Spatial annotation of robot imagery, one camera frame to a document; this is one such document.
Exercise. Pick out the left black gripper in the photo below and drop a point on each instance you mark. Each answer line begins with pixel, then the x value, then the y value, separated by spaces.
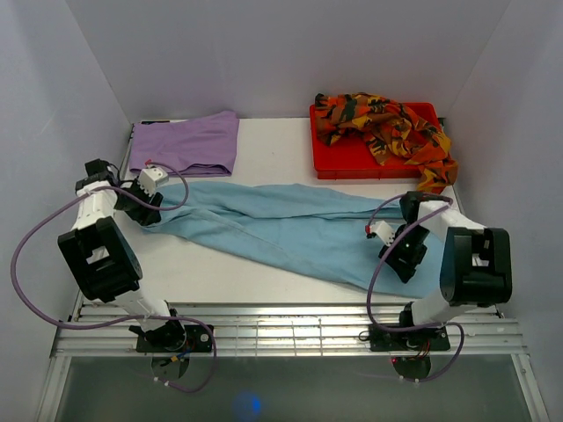
pixel 146 215

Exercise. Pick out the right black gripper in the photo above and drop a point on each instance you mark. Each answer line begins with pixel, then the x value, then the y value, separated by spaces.
pixel 403 271

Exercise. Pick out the light blue trousers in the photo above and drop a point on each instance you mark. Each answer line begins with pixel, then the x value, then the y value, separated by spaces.
pixel 312 231

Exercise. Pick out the orange camouflage trousers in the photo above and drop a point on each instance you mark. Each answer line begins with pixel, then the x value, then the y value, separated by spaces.
pixel 389 128

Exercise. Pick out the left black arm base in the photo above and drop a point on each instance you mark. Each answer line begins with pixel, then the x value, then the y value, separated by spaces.
pixel 172 345

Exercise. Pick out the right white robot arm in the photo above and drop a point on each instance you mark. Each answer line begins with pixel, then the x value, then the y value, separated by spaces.
pixel 476 268

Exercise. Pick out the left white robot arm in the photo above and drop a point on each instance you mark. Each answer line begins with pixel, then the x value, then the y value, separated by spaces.
pixel 100 258

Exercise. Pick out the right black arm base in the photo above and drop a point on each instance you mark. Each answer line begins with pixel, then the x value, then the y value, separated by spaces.
pixel 410 350

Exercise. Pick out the folded purple trousers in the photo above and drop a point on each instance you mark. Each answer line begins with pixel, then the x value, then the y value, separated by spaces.
pixel 200 147

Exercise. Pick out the red plastic tray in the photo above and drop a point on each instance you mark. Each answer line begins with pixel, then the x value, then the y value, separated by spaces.
pixel 350 158

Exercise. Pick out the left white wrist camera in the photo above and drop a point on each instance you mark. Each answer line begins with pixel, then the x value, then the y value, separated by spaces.
pixel 151 178

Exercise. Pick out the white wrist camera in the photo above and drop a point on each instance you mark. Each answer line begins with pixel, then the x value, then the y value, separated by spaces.
pixel 381 230
pixel 151 178

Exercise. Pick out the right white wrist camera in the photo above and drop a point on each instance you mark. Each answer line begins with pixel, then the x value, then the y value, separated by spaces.
pixel 381 230

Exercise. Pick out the aluminium rail frame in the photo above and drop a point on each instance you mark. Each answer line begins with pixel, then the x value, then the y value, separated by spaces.
pixel 264 312

